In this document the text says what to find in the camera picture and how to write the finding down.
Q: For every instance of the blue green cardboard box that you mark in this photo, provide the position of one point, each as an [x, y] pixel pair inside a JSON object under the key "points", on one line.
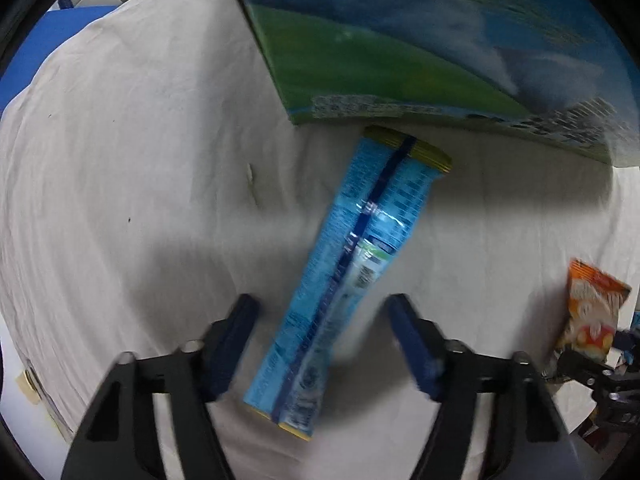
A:
{"points": [[425, 45]]}

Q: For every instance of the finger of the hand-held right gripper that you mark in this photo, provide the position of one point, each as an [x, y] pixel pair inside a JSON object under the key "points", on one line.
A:
{"points": [[582, 366]]}

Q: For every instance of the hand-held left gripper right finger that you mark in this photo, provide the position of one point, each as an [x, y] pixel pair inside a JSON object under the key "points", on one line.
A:
{"points": [[416, 345]]}

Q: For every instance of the blue snack packet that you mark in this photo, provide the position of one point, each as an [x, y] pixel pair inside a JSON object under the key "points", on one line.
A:
{"points": [[345, 270]]}

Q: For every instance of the orange snack packet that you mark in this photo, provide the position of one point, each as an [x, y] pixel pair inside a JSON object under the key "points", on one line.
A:
{"points": [[592, 310]]}

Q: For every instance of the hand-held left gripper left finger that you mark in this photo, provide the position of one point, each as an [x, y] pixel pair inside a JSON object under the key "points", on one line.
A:
{"points": [[231, 345]]}

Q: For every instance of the blue cloth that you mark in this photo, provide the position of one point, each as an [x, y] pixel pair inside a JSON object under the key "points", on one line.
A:
{"points": [[40, 45]]}

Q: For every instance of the white bed sheet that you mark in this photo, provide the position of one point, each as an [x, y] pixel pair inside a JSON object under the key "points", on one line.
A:
{"points": [[165, 170]]}

